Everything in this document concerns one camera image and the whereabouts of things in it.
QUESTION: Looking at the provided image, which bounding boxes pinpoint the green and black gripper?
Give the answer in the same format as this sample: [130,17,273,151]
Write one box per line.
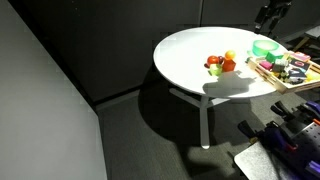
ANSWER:
[254,0,293,34]

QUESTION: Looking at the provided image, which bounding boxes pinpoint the magenta toy block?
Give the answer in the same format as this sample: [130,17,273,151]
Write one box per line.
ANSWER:
[259,60,274,71]

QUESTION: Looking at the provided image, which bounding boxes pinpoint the grey studded toy block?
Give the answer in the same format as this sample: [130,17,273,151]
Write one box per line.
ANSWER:
[272,59,289,73]

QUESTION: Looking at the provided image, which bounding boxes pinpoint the wooden tray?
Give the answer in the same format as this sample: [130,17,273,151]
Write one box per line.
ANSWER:
[246,50,320,95]

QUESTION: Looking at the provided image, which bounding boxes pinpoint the lime green toy block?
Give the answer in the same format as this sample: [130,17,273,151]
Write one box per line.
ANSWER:
[208,63,224,77]

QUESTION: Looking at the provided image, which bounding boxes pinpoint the green translucent bowl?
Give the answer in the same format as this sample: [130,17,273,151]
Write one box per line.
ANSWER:
[251,39,281,57]

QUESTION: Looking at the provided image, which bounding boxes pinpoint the orange toy fruit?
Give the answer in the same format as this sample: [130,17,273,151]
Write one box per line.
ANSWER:
[224,49,237,61]

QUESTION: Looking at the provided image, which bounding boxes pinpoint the white stand with wooden leg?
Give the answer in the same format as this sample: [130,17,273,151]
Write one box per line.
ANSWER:
[292,25,320,52]

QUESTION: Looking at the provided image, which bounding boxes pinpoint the black fabric cube letter D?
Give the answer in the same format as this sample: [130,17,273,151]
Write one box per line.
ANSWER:
[289,59,311,72]

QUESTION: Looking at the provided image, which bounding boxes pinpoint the black fabric cube letter A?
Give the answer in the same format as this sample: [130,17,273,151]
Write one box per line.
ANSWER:
[287,68,308,85]

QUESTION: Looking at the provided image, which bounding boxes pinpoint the small yellow toy fruit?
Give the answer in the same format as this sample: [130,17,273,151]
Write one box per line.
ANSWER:
[305,70,320,83]

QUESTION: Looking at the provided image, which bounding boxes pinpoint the black purple clamp orange tip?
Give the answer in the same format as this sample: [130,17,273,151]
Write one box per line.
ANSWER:
[237,119,298,153]

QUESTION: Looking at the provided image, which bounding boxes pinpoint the perforated metal plate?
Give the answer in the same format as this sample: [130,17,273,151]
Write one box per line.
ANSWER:
[290,121,320,162]

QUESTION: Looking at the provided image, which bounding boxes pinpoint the grey metal plate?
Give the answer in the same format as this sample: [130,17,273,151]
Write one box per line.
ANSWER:
[233,142,284,180]

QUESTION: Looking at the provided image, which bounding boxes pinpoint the white table pedestal base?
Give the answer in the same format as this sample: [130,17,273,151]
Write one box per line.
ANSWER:
[168,87,232,150]

